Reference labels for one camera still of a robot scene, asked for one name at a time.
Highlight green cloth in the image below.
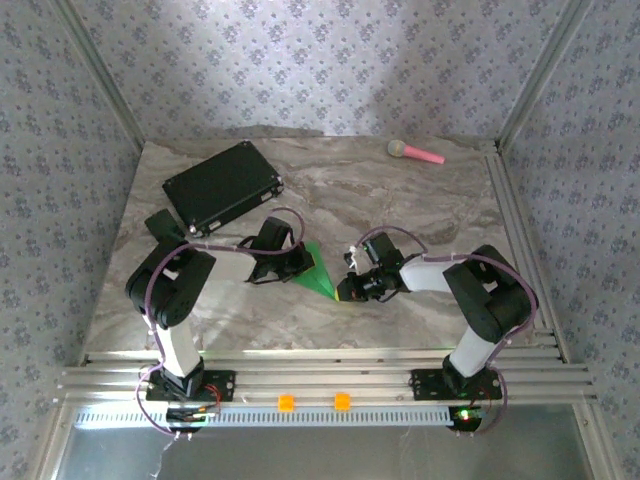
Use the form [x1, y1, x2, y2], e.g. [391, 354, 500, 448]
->
[291, 240, 337, 302]

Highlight grey metal sheet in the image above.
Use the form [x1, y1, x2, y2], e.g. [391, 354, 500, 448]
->
[54, 405, 596, 480]

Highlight black case with metal latches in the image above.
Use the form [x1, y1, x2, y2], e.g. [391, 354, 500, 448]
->
[161, 140, 285, 239]

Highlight pink toy microphone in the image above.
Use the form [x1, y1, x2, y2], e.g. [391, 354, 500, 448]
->
[386, 138, 446, 166]

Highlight small black box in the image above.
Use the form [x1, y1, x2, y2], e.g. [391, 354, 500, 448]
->
[143, 209, 184, 246]

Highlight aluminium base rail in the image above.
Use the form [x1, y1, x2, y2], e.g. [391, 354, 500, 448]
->
[55, 349, 599, 407]

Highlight white slotted cable duct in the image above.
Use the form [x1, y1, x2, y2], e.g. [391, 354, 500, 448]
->
[74, 405, 454, 429]

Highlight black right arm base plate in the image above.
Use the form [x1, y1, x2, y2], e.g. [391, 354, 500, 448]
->
[410, 368, 503, 401]

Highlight aluminium side rail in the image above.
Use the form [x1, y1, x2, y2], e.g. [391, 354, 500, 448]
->
[480, 141, 571, 364]

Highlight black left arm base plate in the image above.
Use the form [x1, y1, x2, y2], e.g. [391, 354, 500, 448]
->
[144, 368, 237, 404]

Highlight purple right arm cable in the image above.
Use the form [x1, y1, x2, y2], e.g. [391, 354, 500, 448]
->
[359, 227, 540, 436]

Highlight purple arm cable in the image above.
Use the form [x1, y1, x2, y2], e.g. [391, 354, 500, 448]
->
[133, 206, 307, 439]
[359, 227, 540, 436]

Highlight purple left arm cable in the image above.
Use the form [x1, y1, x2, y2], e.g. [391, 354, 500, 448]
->
[133, 206, 307, 439]

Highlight aluminium upright post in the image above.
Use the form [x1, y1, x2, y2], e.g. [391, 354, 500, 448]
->
[497, 0, 596, 151]
[49, 0, 147, 151]

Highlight aluminium frame leg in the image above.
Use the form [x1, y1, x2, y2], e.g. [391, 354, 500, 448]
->
[35, 403, 77, 480]
[573, 402, 610, 480]

